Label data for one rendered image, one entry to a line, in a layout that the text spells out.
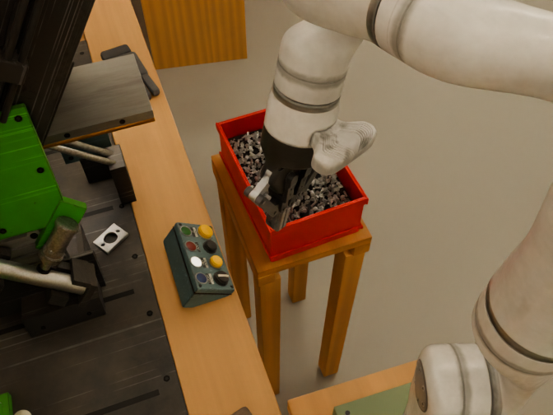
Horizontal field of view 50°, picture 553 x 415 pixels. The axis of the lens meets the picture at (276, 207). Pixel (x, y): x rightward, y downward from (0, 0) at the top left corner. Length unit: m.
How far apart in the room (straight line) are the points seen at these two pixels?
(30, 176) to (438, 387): 0.64
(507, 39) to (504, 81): 0.03
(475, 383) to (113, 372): 0.60
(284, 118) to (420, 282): 1.63
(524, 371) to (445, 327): 1.57
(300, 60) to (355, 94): 2.18
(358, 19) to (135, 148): 0.89
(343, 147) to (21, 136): 0.50
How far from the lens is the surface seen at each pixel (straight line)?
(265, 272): 1.21
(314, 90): 0.57
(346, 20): 0.49
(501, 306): 0.49
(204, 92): 2.74
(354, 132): 0.61
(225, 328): 1.04
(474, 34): 0.43
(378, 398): 1.02
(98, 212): 1.22
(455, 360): 0.70
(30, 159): 0.93
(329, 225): 1.19
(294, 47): 0.56
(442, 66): 0.44
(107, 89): 1.10
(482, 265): 2.27
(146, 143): 1.31
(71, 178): 1.29
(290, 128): 0.59
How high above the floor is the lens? 1.84
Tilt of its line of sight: 54 degrees down
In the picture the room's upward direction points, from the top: straight up
